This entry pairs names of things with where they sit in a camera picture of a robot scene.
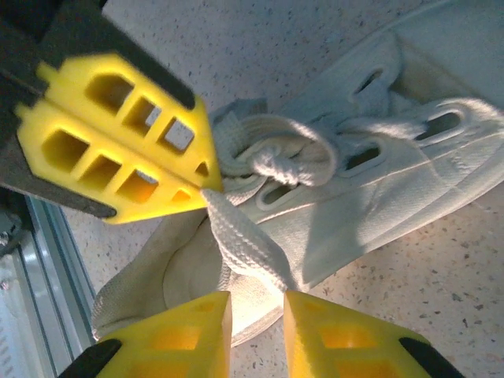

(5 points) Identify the aluminium rail frame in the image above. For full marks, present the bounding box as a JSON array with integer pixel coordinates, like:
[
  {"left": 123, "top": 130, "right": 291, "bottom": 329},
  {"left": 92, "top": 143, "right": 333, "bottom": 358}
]
[{"left": 0, "top": 188, "right": 98, "bottom": 378}]

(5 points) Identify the white shoelace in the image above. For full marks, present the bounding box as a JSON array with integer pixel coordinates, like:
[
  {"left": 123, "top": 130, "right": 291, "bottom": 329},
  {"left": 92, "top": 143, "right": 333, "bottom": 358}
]
[{"left": 201, "top": 70, "right": 431, "bottom": 295}]

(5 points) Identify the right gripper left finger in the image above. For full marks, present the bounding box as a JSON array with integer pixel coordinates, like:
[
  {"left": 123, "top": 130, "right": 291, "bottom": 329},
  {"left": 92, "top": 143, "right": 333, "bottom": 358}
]
[{"left": 57, "top": 290, "right": 232, "bottom": 378}]

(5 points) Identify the white canvas shoe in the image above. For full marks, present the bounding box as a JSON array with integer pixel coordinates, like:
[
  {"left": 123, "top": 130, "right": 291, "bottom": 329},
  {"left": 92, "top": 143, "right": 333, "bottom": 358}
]
[{"left": 90, "top": 0, "right": 504, "bottom": 348}]

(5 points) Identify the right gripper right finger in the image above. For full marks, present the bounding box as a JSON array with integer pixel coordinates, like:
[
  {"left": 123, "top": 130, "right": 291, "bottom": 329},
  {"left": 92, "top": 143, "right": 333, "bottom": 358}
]
[{"left": 283, "top": 289, "right": 469, "bottom": 378}]

